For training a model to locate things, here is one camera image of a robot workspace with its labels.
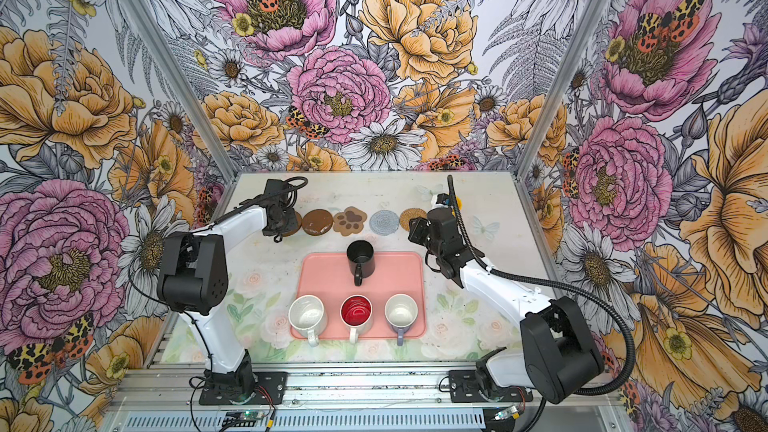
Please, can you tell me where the brown paw shaped coaster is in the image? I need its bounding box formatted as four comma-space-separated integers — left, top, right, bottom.
332, 206, 368, 237

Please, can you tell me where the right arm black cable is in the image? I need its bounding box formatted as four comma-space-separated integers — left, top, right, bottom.
446, 175, 637, 432

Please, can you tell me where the pink silicone tray mat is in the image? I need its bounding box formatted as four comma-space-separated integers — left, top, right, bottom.
296, 252, 427, 341

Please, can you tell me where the red inside mug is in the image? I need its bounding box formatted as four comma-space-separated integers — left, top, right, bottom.
340, 295, 374, 344

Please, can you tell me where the circuit board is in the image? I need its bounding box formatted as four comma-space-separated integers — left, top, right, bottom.
220, 410, 273, 431
493, 405, 520, 421

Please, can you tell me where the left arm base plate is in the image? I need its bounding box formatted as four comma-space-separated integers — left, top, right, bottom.
199, 372, 288, 406

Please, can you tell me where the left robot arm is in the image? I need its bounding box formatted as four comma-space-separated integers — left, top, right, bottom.
156, 176, 308, 405

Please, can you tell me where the woven rattan round coaster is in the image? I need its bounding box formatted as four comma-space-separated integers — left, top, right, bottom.
399, 208, 427, 232

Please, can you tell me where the white lavender mug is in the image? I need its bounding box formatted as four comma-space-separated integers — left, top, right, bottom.
384, 294, 418, 347

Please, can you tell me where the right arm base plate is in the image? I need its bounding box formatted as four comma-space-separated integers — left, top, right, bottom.
439, 369, 533, 404

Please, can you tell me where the right circuit board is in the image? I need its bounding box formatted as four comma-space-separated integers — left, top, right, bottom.
493, 405, 520, 421

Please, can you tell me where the dark brown round coaster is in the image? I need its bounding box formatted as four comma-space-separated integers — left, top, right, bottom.
301, 209, 334, 236

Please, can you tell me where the aluminium front rail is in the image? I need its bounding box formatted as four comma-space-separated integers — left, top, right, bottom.
107, 362, 625, 415

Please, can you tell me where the left circuit board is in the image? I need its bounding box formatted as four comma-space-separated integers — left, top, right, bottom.
220, 410, 273, 431

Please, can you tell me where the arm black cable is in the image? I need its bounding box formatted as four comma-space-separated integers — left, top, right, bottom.
125, 175, 310, 373
446, 175, 637, 432

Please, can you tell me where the black mug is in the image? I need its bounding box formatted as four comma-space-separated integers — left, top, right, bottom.
346, 240, 376, 287

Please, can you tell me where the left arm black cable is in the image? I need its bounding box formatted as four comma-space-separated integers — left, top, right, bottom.
125, 175, 310, 373

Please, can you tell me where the grey round felt coaster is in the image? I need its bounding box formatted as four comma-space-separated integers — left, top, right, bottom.
369, 210, 400, 236

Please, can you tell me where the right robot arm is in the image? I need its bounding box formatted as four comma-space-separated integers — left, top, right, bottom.
409, 207, 604, 403

